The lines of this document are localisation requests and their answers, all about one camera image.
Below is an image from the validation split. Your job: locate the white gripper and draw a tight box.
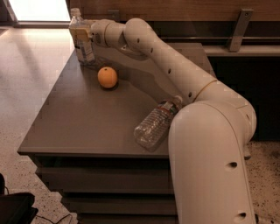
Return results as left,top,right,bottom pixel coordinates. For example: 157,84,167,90
69,19,113,47

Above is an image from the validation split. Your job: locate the blue labelled plastic bottle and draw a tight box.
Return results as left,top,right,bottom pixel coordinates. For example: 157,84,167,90
69,8,95,66

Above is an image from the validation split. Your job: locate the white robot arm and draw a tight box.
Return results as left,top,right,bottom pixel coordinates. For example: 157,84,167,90
69,18,256,224

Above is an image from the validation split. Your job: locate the clear plastic water bottle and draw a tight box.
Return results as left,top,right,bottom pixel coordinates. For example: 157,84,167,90
134,95,183,151

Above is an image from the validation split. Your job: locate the orange fruit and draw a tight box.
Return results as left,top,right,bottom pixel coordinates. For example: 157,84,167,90
97,66,118,88

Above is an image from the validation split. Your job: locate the grey drawer cabinet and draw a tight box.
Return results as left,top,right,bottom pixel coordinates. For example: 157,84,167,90
17,42,251,224

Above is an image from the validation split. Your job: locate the black bag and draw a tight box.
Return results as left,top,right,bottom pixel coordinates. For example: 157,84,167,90
0,174,39,224

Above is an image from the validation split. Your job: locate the left metal bracket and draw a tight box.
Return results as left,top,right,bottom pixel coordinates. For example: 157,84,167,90
108,10,120,22

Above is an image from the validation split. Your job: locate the metal bracket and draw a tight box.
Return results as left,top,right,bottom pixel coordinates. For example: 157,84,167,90
108,10,120,22
227,9,254,53

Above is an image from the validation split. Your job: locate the wooden wall shelf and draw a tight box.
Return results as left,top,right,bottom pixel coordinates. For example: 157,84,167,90
66,0,280,57

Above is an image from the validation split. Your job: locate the right metal bracket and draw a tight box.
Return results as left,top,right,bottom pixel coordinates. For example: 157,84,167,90
227,9,254,53

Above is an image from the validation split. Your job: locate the black cable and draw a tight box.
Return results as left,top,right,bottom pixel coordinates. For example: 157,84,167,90
35,213,74,224

